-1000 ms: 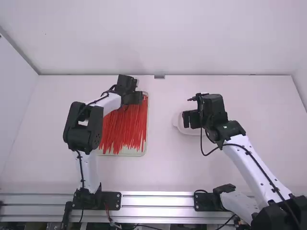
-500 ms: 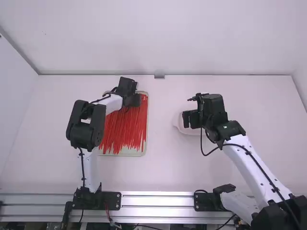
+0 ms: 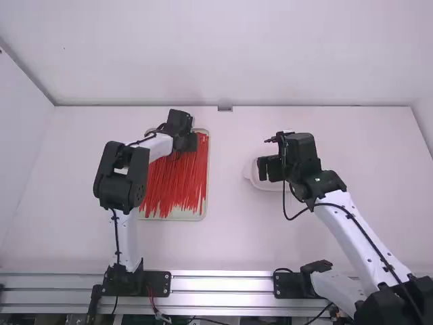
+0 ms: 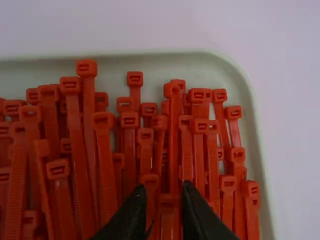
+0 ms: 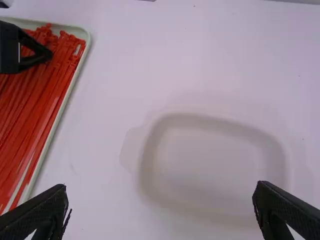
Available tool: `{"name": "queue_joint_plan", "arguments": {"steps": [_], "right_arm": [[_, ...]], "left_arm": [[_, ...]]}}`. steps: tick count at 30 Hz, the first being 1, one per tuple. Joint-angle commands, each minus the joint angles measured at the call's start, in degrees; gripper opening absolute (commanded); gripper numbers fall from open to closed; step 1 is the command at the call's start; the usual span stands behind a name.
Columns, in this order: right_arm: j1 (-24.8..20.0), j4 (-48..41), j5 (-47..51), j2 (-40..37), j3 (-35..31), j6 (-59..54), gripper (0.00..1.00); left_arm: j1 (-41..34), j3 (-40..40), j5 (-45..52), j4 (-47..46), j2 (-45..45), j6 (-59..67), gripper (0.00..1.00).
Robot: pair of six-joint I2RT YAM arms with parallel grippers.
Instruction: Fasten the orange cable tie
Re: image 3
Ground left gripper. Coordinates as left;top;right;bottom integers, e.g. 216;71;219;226
167;108;199;153

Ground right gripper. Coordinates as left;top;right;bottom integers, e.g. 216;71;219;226
257;132;321;183

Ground white dish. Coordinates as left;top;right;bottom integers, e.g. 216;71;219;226
242;161;292;194

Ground pale tray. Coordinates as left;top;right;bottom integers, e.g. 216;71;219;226
137;127;211;222

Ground silver rails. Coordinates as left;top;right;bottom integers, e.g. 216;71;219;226
0;269;369;316

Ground black cable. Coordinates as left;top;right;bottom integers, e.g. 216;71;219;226
138;122;173;148
279;135;314;221
110;208;122;268

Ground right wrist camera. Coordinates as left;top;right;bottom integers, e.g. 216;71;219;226
276;129;296;145

